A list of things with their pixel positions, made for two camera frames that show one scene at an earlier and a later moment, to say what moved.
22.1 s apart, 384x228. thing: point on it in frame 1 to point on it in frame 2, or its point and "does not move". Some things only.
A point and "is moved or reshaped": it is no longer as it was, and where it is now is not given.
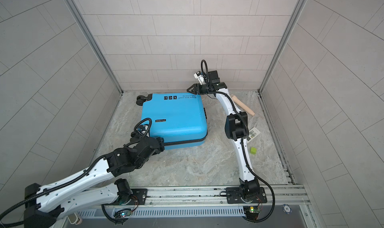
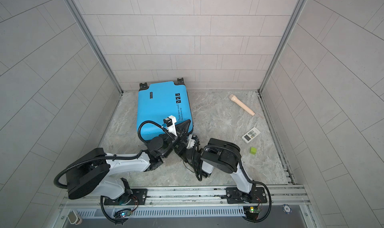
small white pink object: x=73 y=219 does not move
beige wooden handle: x=243 y=105 does not move
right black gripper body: x=205 y=89 to x=183 y=152
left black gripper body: x=159 y=148 to x=169 y=144
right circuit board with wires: x=252 y=212 does not move
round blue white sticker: x=287 y=209 does not move
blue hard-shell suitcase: x=180 y=119 is moved or reshaped
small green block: x=253 y=150 does not move
